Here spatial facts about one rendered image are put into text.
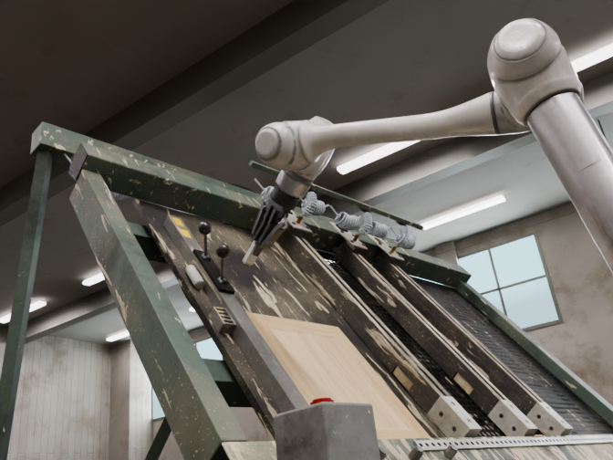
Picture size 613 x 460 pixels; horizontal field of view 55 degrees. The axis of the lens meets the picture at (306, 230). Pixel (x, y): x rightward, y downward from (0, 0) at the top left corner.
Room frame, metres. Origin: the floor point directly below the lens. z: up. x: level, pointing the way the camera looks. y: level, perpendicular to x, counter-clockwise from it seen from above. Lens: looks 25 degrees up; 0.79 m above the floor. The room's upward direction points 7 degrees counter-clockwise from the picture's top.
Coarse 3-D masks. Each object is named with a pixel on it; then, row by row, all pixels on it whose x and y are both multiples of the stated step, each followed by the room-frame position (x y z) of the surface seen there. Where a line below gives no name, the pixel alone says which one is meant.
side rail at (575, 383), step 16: (464, 288) 3.08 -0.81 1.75; (480, 304) 3.04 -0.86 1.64; (496, 320) 2.99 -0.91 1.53; (512, 336) 2.95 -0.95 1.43; (528, 336) 2.94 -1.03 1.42; (528, 352) 2.91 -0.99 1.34; (544, 352) 2.86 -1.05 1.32; (560, 368) 2.82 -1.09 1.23; (576, 384) 2.78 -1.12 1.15; (592, 400) 2.75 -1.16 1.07; (608, 416) 2.72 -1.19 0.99
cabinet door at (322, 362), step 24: (264, 336) 1.53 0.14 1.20; (288, 336) 1.61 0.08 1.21; (312, 336) 1.69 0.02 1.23; (336, 336) 1.78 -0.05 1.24; (288, 360) 1.51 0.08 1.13; (312, 360) 1.59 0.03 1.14; (336, 360) 1.67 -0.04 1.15; (360, 360) 1.75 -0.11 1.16; (312, 384) 1.50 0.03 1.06; (336, 384) 1.57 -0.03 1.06; (360, 384) 1.65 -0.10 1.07; (384, 384) 1.72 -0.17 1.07; (384, 408) 1.63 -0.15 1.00; (384, 432) 1.53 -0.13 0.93; (408, 432) 1.60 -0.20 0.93
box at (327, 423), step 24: (312, 408) 0.95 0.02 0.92; (336, 408) 0.95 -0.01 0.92; (360, 408) 1.00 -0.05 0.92; (288, 432) 0.99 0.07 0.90; (312, 432) 0.95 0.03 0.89; (336, 432) 0.95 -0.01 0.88; (360, 432) 0.99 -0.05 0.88; (288, 456) 0.99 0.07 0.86; (312, 456) 0.96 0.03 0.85; (336, 456) 0.94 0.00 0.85; (360, 456) 0.98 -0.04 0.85
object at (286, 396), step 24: (168, 216) 1.68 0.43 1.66; (192, 240) 1.65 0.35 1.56; (192, 264) 1.59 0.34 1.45; (216, 288) 1.52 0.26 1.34; (240, 312) 1.50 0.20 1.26; (240, 336) 1.46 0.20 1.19; (264, 360) 1.40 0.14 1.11; (264, 384) 1.41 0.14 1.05; (288, 384) 1.39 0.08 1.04; (288, 408) 1.35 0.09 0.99
